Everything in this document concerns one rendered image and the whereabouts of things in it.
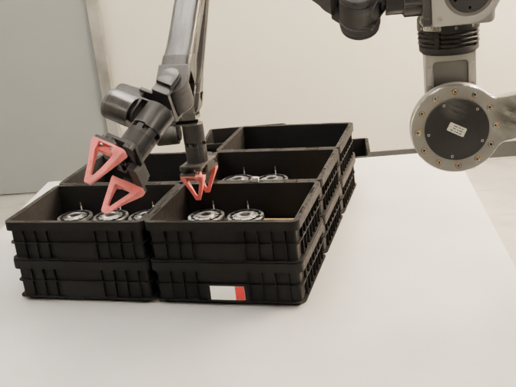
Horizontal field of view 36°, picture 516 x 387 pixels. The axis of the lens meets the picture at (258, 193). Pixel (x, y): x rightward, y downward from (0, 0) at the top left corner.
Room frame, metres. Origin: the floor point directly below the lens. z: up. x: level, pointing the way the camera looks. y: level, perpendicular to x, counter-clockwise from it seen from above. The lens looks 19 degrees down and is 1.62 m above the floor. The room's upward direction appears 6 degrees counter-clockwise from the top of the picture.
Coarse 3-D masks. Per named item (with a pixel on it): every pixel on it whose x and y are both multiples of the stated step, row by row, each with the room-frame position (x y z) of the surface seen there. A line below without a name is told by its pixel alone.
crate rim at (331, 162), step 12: (336, 156) 2.29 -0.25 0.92; (324, 168) 2.16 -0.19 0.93; (192, 180) 2.18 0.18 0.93; (216, 180) 2.15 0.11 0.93; (228, 180) 2.14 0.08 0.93; (240, 180) 2.13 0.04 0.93; (264, 180) 2.10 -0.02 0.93; (276, 180) 2.09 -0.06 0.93; (288, 180) 2.08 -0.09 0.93; (324, 180) 2.09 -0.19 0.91
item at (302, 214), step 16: (176, 192) 2.09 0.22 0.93; (160, 208) 1.97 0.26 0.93; (304, 208) 1.85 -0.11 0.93; (160, 224) 1.87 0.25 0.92; (176, 224) 1.86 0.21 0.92; (192, 224) 1.84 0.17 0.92; (208, 224) 1.83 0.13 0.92; (224, 224) 1.82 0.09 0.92; (240, 224) 1.81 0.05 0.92; (256, 224) 1.80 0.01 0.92; (272, 224) 1.79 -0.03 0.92; (288, 224) 1.77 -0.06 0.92
